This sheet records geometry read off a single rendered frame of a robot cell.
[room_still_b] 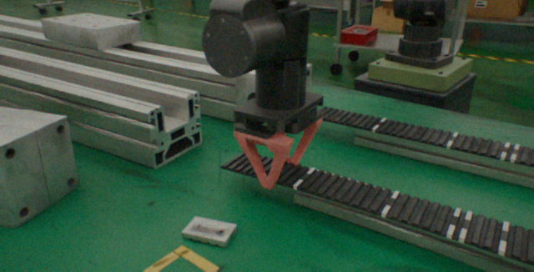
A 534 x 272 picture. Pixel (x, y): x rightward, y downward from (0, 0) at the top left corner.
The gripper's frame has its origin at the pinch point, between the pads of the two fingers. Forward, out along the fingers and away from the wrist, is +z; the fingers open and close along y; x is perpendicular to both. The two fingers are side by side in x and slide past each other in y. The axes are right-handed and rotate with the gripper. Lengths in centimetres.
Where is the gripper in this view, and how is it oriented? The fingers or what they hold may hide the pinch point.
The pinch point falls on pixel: (279, 172)
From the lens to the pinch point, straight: 54.2
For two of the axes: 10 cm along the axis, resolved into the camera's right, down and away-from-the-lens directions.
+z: -0.1, 9.3, 3.7
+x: 8.5, 2.0, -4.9
